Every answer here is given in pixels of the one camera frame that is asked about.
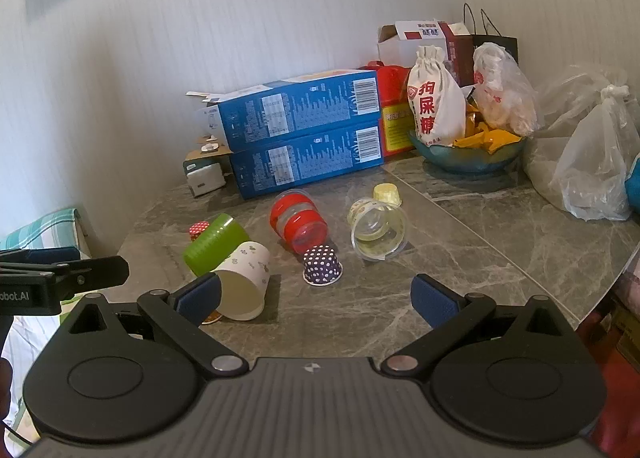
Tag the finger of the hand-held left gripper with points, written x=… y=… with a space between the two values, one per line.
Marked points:
x=97 y=270

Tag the white cardboard box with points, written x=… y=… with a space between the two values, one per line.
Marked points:
x=395 y=46

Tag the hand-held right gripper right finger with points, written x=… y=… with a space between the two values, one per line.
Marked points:
x=434 y=304

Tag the red plastic cup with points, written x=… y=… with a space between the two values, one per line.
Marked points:
x=295 y=223

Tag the small brown cup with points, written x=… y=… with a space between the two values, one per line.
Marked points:
x=212 y=318

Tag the white charger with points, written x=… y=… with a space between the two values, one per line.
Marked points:
x=205 y=181

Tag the striped cloth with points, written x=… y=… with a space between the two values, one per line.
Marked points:
x=40 y=230

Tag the clear crumpled plastic bag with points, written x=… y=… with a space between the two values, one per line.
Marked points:
x=565 y=93

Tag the brown cardboard packaging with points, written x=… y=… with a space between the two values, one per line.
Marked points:
x=207 y=151

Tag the black paper bag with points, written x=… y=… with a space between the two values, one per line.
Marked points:
x=502 y=44

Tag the yellow snack packets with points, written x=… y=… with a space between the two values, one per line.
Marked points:
x=487 y=138

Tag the blue bowl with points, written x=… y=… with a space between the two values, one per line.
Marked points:
x=465 y=161

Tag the green plastic cup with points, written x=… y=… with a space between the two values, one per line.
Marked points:
x=210 y=245

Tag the white patterned paper cup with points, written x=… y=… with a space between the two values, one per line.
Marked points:
x=245 y=280

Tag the blue cardboard box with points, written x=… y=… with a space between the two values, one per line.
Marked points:
x=310 y=163
x=295 y=111

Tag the purple polka dot paper cup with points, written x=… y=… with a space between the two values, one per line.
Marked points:
x=322 y=265

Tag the maroon box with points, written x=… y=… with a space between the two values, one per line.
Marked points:
x=461 y=56

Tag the red box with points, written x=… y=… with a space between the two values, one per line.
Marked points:
x=395 y=131

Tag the white plastic bag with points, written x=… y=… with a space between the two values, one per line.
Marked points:
x=505 y=93

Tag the clear plastic cup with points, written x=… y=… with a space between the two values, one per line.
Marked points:
x=382 y=238

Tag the teal object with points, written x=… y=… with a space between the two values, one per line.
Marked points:
x=634 y=181

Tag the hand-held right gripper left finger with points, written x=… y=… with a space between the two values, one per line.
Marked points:
x=199 y=297

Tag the clear tied plastic bag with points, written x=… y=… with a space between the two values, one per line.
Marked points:
x=597 y=163

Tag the small patterned clear cup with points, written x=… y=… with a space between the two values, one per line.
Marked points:
x=356 y=209

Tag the yellow paper cup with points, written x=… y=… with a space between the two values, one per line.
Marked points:
x=387 y=193

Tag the red polka dot paper cup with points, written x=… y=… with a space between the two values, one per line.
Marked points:
x=198 y=229

